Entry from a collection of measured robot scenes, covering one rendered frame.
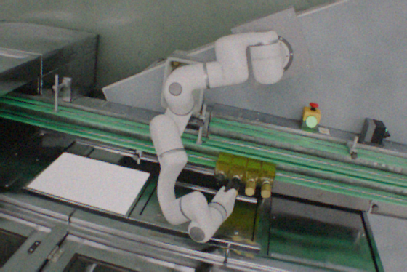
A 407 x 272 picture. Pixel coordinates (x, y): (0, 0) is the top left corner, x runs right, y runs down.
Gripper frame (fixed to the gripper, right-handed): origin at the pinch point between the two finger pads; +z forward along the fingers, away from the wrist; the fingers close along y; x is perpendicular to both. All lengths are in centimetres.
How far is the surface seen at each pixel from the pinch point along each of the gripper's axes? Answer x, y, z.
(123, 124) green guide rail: 56, 5, 13
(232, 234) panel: -4.9, -12.4, -6.9
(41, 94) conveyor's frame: 101, 7, 9
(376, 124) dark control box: -43, 23, 49
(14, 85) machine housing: 103, 15, -6
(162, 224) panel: 17.3, -11.5, -17.2
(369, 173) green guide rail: -45, 6, 38
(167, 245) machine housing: 11.1, -13.0, -24.4
